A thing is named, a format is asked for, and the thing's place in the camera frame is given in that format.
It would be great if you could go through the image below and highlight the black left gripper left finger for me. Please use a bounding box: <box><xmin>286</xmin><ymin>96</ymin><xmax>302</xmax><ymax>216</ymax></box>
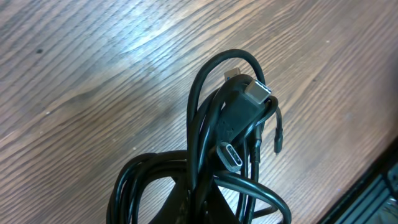
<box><xmin>149</xmin><ymin>180</ymin><xmax>189</xmax><ymax>224</ymax></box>

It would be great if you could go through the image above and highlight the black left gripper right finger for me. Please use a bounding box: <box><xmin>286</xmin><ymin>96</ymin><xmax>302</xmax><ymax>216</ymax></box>
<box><xmin>205</xmin><ymin>182</ymin><xmax>239</xmax><ymax>224</ymax></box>

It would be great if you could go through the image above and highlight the black USB-C cable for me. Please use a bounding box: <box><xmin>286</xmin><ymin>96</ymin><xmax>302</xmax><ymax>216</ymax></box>
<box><xmin>105</xmin><ymin>49</ymin><xmax>293</xmax><ymax>224</ymax></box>

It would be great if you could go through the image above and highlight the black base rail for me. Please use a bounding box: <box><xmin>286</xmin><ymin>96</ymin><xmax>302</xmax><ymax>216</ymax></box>
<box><xmin>319</xmin><ymin>139</ymin><xmax>397</xmax><ymax>224</ymax></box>

